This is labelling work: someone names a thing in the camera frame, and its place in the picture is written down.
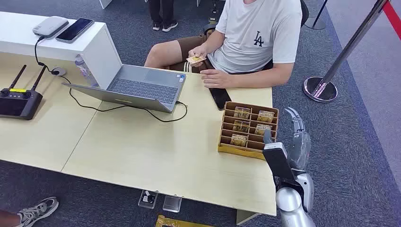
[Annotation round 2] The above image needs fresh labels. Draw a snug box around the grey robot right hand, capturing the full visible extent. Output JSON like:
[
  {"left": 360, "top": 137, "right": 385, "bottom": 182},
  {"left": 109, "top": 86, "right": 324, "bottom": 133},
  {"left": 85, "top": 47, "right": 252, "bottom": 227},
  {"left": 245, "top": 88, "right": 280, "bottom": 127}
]
[{"left": 263, "top": 107, "right": 312, "bottom": 173}]

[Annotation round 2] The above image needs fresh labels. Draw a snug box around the person's left hand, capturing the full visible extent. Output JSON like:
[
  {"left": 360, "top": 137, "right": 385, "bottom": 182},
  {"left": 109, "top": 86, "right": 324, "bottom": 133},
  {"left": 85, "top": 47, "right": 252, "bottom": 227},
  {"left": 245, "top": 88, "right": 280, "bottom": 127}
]
[{"left": 200, "top": 69, "right": 232, "bottom": 89}]

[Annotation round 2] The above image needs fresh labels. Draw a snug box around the person's right hand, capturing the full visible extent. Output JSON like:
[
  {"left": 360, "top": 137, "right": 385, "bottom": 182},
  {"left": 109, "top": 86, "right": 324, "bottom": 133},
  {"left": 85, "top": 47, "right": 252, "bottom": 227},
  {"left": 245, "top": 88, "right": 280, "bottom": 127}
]
[{"left": 188, "top": 44, "right": 209, "bottom": 67}]

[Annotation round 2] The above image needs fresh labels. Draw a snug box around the golden hotel key card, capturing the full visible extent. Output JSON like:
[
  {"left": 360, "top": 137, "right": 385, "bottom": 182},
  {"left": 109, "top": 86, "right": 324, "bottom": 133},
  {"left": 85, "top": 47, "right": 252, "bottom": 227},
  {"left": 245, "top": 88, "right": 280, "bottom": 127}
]
[
  {"left": 233, "top": 106, "right": 252, "bottom": 120},
  {"left": 232, "top": 120, "right": 251, "bottom": 133},
  {"left": 254, "top": 124, "right": 272, "bottom": 136},
  {"left": 230, "top": 134, "right": 249, "bottom": 147},
  {"left": 186, "top": 55, "right": 208, "bottom": 65},
  {"left": 257, "top": 110, "right": 275, "bottom": 123}
]

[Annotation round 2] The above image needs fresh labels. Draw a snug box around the wooden card holder box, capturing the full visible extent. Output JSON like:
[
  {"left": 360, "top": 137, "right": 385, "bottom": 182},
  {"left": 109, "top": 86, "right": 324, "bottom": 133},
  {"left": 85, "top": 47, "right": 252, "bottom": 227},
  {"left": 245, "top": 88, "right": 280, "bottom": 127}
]
[{"left": 218, "top": 101, "right": 280, "bottom": 161}]

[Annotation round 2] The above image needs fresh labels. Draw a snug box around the person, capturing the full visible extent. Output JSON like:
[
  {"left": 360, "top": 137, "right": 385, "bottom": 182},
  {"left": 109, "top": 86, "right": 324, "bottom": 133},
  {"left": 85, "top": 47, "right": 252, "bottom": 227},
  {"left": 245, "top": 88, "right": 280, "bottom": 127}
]
[
  {"left": 144, "top": 0, "right": 303, "bottom": 89},
  {"left": 0, "top": 196, "right": 60, "bottom": 227},
  {"left": 148, "top": 0, "right": 179, "bottom": 33}
]

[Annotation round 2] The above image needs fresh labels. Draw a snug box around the grey open laptop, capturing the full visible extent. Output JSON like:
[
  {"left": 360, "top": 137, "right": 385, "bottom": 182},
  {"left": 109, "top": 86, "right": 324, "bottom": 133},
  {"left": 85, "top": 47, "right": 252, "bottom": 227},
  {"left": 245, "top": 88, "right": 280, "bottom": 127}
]
[{"left": 61, "top": 64, "right": 187, "bottom": 114}]

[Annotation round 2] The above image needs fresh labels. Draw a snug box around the pale desk leg panel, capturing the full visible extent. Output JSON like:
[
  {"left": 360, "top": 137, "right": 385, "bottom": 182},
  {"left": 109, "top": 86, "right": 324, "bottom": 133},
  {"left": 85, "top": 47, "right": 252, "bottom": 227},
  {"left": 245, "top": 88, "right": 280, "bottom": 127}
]
[{"left": 235, "top": 209, "right": 261, "bottom": 226}]

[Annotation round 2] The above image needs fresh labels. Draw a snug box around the white raised counter shelf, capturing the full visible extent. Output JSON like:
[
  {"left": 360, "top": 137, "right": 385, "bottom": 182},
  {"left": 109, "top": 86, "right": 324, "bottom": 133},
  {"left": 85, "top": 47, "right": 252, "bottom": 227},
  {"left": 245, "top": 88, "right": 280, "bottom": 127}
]
[{"left": 0, "top": 11, "right": 123, "bottom": 90}]

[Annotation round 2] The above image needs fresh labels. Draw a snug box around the clear plastic water bottle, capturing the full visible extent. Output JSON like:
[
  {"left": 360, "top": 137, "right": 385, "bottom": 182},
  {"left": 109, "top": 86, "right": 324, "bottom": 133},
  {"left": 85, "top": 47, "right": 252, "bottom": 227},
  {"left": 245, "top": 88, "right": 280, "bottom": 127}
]
[{"left": 74, "top": 54, "right": 100, "bottom": 88}]

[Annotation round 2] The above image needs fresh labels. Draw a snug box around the black smartphone with pale case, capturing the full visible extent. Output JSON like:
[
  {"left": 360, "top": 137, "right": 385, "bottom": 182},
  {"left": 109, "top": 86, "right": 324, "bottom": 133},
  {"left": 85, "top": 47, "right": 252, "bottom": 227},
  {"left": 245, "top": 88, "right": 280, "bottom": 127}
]
[{"left": 55, "top": 17, "right": 95, "bottom": 44}]

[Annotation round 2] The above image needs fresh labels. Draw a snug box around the clear acrylic stand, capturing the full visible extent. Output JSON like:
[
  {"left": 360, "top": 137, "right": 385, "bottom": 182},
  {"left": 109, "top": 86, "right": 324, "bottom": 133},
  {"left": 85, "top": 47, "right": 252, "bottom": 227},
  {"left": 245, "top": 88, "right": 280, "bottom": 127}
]
[
  {"left": 138, "top": 190, "right": 159, "bottom": 210},
  {"left": 162, "top": 194, "right": 183, "bottom": 214}
]

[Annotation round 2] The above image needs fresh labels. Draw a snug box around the gold patterned board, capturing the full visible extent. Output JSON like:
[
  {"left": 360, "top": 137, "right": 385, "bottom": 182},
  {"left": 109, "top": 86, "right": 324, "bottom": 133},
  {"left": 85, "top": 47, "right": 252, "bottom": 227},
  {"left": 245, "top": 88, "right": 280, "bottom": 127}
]
[{"left": 155, "top": 214, "right": 214, "bottom": 227}]

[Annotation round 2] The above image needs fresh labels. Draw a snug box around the white power bank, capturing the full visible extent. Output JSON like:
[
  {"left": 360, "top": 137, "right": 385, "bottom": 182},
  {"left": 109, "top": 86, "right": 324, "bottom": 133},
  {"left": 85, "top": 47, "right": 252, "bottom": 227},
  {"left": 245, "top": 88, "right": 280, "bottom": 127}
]
[{"left": 32, "top": 16, "right": 70, "bottom": 39}]

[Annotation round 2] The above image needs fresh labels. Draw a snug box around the red barrier belt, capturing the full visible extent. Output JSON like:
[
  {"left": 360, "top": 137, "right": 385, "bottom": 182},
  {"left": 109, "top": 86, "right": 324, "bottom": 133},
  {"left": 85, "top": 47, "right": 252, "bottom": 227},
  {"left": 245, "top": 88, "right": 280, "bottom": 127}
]
[{"left": 382, "top": 0, "right": 401, "bottom": 41}]

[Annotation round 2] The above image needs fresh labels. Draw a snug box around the black remote controller with antennas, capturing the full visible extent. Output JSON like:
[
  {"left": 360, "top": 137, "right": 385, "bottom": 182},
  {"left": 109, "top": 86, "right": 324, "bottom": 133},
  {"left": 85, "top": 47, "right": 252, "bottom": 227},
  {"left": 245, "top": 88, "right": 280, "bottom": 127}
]
[{"left": 0, "top": 65, "right": 48, "bottom": 121}]

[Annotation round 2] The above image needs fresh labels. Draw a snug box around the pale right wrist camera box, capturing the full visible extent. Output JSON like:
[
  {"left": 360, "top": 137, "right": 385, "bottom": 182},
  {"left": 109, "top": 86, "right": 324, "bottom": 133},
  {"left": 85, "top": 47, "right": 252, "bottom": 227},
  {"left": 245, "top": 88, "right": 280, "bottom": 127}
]
[{"left": 262, "top": 142, "right": 297, "bottom": 183}]

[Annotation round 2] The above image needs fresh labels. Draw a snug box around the chrome stanchion post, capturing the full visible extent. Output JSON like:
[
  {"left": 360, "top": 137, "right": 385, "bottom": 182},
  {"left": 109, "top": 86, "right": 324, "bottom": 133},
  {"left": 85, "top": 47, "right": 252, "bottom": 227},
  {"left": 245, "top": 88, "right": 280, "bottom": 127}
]
[
  {"left": 305, "top": 0, "right": 329, "bottom": 31},
  {"left": 303, "top": 0, "right": 389, "bottom": 104}
]

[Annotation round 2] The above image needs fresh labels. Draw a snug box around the black laptop power cable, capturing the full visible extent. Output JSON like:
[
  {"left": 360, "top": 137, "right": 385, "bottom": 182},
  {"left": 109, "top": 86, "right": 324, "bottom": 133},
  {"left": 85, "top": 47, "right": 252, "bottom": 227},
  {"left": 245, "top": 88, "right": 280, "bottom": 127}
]
[{"left": 59, "top": 75, "right": 189, "bottom": 123}]

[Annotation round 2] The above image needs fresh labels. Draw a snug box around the black power bank cable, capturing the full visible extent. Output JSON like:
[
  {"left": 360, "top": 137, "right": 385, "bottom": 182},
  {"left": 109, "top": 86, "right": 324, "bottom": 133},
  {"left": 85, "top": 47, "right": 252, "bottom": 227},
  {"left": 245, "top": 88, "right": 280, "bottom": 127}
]
[{"left": 34, "top": 36, "right": 59, "bottom": 75}]

